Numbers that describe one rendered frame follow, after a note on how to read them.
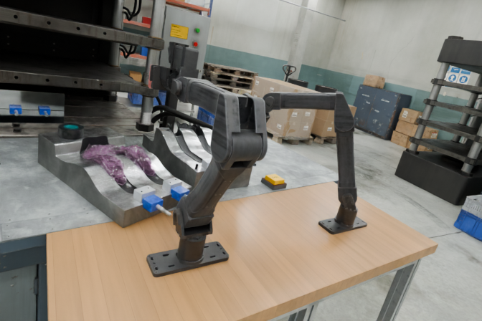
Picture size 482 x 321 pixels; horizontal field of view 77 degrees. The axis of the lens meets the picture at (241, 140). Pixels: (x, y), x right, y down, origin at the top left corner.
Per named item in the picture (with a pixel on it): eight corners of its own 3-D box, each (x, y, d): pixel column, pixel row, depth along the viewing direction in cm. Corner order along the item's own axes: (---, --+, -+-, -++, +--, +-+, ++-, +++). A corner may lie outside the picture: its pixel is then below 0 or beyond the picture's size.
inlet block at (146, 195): (176, 220, 86) (178, 203, 84) (162, 226, 82) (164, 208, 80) (145, 200, 93) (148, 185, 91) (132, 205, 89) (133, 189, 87)
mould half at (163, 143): (248, 186, 124) (254, 155, 121) (192, 195, 108) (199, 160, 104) (190, 143, 161) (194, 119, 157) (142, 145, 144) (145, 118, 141)
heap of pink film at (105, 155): (161, 174, 105) (164, 153, 103) (115, 187, 91) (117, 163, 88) (117, 149, 118) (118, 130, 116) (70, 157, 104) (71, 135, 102)
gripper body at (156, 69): (152, 65, 86) (161, 68, 80) (186, 70, 92) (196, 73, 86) (150, 87, 88) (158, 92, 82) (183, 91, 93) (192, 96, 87)
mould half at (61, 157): (189, 200, 104) (195, 171, 100) (123, 228, 82) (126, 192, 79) (105, 151, 129) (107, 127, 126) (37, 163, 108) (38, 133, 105)
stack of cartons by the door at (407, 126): (432, 155, 662) (446, 118, 638) (422, 155, 646) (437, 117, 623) (397, 142, 733) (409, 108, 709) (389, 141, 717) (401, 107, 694)
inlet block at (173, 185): (201, 208, 95) (204, 193, 93) (190, 213, 91) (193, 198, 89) (172, 191, 101) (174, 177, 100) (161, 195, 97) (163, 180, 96)
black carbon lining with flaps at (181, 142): (231, 165, 123) (235, 144, 120) (196, 169, 113) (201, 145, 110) (190, 137, 148) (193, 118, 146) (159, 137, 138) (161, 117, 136)
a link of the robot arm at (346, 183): (338, 205, 105) (333, 112, 99) (338, 198, 111) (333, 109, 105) (357, 205, 103) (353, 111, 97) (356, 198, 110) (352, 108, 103)
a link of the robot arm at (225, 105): (173, 72, 75) (236, 99, 51) (205, 77, 80) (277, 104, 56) (166, 120, 78) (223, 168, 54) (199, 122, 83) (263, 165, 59)
